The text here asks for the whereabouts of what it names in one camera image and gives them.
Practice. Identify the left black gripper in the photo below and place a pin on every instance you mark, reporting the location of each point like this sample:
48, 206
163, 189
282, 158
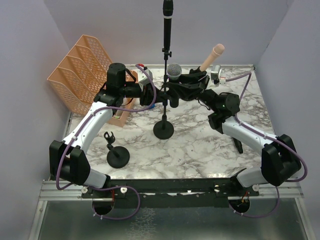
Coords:
146, 96

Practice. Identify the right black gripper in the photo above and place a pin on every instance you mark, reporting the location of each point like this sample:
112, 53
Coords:
204, 81

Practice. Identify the round-base mic stand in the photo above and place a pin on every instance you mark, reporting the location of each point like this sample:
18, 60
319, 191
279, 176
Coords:
118, 156
163, 129

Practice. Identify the black tripod mic stand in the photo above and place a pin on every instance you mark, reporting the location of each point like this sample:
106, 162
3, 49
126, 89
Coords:
167, 54

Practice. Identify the beige microphone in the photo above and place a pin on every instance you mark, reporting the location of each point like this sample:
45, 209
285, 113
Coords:
216, 52

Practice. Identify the silver-head black microphone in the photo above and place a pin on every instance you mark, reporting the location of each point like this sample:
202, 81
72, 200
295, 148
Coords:
174, 72

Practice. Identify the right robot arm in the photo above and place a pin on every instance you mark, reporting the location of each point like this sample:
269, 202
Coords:
279, 159

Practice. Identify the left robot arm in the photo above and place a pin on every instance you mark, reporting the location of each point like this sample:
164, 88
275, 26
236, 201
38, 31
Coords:
67, 158

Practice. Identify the orange plastic file organizer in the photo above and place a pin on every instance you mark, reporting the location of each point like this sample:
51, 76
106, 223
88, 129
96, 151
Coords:
81, 74

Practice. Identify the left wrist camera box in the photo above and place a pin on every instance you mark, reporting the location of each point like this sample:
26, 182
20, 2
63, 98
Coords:
143, 80

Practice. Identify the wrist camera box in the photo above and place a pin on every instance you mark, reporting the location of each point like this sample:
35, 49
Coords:
215, 75
143, 80

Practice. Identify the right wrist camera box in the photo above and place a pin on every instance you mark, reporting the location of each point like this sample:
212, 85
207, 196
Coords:
215, 75

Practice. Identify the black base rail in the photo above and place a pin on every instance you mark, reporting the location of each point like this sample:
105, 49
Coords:
168, 193

